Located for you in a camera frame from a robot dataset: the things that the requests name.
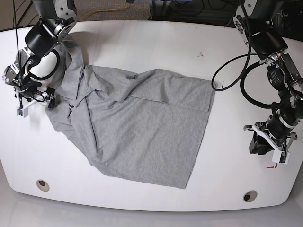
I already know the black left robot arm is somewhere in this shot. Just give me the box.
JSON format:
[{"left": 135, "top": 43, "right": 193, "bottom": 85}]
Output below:
[{"left": 234, "top": 0, "right": 303, "bottom": 158}]

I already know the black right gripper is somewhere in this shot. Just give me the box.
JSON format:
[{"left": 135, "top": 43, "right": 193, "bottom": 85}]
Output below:
[{"left": 15, "top": 87, "right": 56, "bottom": 111}]

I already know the left table grommet hole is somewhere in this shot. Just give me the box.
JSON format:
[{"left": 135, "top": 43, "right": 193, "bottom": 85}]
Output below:
[{"left": 36, "top": 180, "right": 50, "bottom": 192}]

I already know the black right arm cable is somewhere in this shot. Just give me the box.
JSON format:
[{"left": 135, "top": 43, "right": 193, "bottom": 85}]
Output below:
[{"left": 11, "top": 0, "right": 31, "bottom": 90}]

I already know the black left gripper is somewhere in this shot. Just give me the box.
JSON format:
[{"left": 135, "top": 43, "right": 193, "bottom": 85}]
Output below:
[{"left": 248, "top": 127, "right": 280, "bottom": 157}]

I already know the yellow cable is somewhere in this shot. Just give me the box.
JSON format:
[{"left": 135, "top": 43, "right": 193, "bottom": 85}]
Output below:
[{"left": 81, "top": 1, "right": 128, "bottom": 22}]

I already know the grey t-shirt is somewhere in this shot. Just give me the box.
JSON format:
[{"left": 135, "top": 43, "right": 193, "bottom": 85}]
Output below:
[{"left": 46, "top": 38, "right": 214, "bottom": 189}]

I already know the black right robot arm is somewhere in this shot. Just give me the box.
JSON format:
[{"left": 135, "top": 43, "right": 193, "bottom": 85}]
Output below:
[{"left": 3, "top": 0, "right": 77, "bottom": 115}]

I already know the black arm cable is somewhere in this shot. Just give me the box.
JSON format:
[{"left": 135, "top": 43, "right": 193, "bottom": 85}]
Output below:
[
  {"left": 11, "top": 0, "right": 31, "bottom": 90},
  {"left": 211, "top": 0, "right": 263, "bottom": 92}
]

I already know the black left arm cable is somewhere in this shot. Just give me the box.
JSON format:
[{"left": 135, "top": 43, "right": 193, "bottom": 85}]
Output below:
[{"left": 211, "top": 0, "right": 263, "bottom": 92}]

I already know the red tape rectangle marking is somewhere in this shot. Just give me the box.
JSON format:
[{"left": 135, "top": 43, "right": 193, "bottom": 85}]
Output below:
[{"left": 266, "top": 163, "right": 278, "bottom": 169}]

